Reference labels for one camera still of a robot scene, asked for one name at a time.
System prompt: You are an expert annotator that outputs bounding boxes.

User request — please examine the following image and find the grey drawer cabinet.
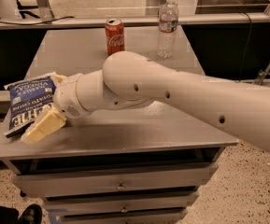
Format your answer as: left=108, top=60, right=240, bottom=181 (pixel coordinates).
left=0, top=25, right=238, bottom=224

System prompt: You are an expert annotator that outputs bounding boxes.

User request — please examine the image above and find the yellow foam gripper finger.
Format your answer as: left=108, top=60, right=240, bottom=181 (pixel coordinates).
left=50, top=73, right=66, bottom=87
left=21, top=105, right=66, bottom=144

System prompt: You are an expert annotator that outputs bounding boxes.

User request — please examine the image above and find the black shoe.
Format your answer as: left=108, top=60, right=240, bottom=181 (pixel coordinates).
left=17, top=203, right=42, bottom=224

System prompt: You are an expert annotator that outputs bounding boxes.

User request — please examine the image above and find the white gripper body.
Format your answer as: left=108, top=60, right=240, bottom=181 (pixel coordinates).
left=53, top=74, right=90, bottom=119

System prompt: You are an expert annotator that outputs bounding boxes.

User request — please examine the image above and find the grey metal rail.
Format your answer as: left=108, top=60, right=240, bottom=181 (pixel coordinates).
left=0, top=12, right=270, bottom=30

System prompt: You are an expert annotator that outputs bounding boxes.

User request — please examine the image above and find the top grey drawer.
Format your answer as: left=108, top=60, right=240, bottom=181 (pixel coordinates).
left=13, top=162, right=218, bottom=198

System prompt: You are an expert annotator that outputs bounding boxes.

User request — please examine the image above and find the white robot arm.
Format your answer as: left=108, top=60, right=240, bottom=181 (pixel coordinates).
left=21, top=51, right=270, bottom=153

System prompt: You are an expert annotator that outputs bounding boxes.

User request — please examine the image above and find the middle grey drawer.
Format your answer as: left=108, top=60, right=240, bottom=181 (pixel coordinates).
left=44, top=190, right=199, bottom=216

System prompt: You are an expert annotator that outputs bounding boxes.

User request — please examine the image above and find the black hanging cable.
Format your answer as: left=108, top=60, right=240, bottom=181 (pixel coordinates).
left=238, top=12, right=253, bottom=82

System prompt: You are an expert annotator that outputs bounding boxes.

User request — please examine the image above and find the clear plastic water bottle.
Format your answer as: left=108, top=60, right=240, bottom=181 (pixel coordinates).
left=157, top=0, right=178, bottom=58

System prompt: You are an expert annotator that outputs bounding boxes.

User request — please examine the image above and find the bottom grey drawer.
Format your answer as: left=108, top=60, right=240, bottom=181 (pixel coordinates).
left=62, top=208, right=187, bottom=224

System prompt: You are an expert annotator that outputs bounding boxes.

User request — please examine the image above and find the grey drawer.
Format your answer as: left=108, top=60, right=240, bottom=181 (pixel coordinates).
left=13, top=162, right=218, bottom=198
left=44, top=190, right=199, bottom=216
left=62, top=208, right=187, bottom=224

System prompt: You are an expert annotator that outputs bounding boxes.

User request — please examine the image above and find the blue Kettle chip bag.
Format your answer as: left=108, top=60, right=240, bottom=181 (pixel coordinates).
left=5, top=72, right=56, bottom=138

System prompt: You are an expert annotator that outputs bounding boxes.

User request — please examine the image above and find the red Coca-Cola can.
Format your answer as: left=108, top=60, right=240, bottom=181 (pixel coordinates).
left=105, top=18, right=125, bottom=55

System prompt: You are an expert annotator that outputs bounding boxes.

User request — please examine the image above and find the black cable on rail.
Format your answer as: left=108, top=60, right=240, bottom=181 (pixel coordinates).
left=0, top=15, right=76, bottom=26

